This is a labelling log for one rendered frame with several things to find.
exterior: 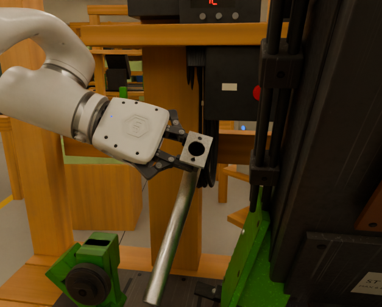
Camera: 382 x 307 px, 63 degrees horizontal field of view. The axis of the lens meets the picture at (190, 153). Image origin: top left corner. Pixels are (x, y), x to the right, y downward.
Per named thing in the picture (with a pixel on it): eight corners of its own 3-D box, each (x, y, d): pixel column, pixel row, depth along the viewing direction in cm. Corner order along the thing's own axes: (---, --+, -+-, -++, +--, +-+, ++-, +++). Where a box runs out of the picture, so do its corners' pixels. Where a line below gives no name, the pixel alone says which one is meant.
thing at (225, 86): (286, 123, 63) (293, 45, 59) (203, 120, 66) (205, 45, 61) (279, 112, 75) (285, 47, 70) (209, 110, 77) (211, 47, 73)
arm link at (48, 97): (101, 102, 57) (79, 146, 54) (33, 77, 57) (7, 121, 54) (92, 77, 49) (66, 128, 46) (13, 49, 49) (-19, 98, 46)
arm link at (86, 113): (65, 127, 45) (84, 134, 45) (92, 81, 49) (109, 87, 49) (77, 150, 53) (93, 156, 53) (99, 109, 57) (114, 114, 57)
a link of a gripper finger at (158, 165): (153, 165, 48) (195, 179, 48) (161, 147, 49) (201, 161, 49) (153, 172, 50) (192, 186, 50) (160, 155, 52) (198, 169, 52)
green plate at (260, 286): (268, 350, 47) (323, 238, 41) (216, 332, 48) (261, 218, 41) (264, 295, 58) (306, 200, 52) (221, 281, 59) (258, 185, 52)
